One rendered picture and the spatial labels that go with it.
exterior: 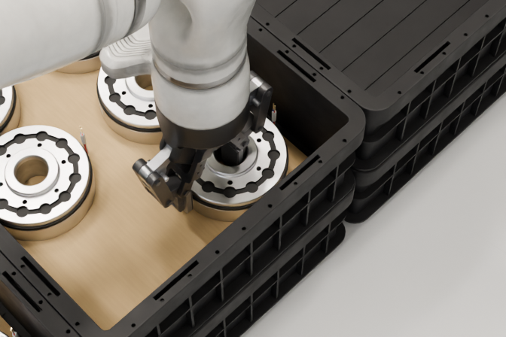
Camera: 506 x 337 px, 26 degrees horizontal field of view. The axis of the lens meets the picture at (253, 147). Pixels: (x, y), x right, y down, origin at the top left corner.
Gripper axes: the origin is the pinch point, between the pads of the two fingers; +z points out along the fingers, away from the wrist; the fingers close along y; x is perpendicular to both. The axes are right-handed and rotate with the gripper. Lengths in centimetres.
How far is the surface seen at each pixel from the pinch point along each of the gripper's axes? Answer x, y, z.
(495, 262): -20.7, 19.8, 15.6
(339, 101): -5.5, 10.4, -7.3
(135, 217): 2.6, -6.5, 2.8
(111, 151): 9.2, -3.6, 2.8
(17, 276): 0.6, -19.1, -7.1
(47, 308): -3.1, -19.1, -7.1
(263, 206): -8.2, -1.2, -7.3
